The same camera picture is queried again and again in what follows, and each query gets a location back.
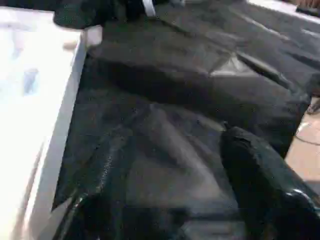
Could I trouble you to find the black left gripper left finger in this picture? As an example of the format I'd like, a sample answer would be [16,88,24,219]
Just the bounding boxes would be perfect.
[50,146,116,240]

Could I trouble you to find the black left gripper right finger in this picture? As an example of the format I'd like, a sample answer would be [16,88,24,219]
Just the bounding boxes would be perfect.
[218,120,320,240]

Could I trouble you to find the white plastic table top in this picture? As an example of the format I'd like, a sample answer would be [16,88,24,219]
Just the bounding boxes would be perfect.
[0,6,104,240]

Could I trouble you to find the white low furniture top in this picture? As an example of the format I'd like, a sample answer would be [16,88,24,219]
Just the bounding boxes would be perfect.
[248,0,320,13]

